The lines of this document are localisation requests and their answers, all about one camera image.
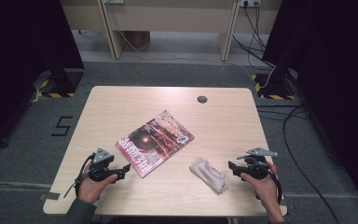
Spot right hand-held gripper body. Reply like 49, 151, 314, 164
236, 147, 279, 181

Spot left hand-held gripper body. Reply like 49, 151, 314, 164
88, 147, 119, 183

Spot white cloth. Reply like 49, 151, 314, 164
189, 157, 228, 195

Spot glossy illustrated magazine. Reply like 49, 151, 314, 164
116, 109, 196, 178

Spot person's right hand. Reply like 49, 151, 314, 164
240, 161, 282, 216

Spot person's left hand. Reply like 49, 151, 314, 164
77, 161, 119, 205

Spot stand base with striped tape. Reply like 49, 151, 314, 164
32, 68, 85, 99
251, 68, 298, 101

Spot black curtain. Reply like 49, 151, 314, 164
262, 0, 358, 216
0, 0, 85, 154

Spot brown cardboard box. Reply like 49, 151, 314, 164
124, 31, 151, 49

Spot right hand-held gripper cable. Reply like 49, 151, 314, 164
255, 158, 283, 205

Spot long black floor cable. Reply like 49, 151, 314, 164
255, 104, 342, 224

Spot white floor cable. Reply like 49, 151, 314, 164
117, 30, 277, 90

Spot black socket cables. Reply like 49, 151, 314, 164
231, 0, 277, 70

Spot white wall socket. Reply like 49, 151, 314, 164
239, 0, 262, 7

